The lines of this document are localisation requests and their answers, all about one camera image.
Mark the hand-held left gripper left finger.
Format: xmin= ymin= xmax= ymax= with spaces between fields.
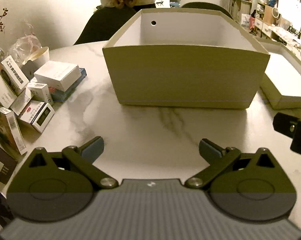
xmin=24 ymin=136 xmax=119 ymax=190

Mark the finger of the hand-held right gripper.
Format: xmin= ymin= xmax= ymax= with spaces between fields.
xmin=273 ymin=112 xmax=301 ymax=139

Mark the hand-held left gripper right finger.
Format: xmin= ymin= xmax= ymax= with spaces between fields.
xmin=185 ymin=138 xmax=278 ymax=189

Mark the beige cardboard box lid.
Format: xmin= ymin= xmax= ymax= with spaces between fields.
xmin=259 ymin=41 xmax=301 ymax=110

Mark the beige cardboard storage box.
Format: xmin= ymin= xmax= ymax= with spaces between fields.
xmin=102 ymin=8 xmax=270 ymax=109

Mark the white marble desktop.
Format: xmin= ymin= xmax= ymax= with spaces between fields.
xmin=1 ymin=39 xmax=301 ymax=233

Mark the white cabinet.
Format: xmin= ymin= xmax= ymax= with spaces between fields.
xmin=254 ymin=17 xmax=301 ymax=65

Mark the cream bowl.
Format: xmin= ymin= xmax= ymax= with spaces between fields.
xmin=28 ymin=46 xmax=50 ymax=67

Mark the pile of medicine boxes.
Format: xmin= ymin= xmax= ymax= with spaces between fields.
xmin=0 ymin=56 xmax=53 ymax=184

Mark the black chair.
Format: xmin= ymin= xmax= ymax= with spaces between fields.
xmin=180 ymin=2 xmax=234 ymax=20
xmin=74 ymin=6 xmax=141 ymax=46

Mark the clear plastic bag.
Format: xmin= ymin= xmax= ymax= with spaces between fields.
xmin=8 ymin=20 xmax=45 ymax=60

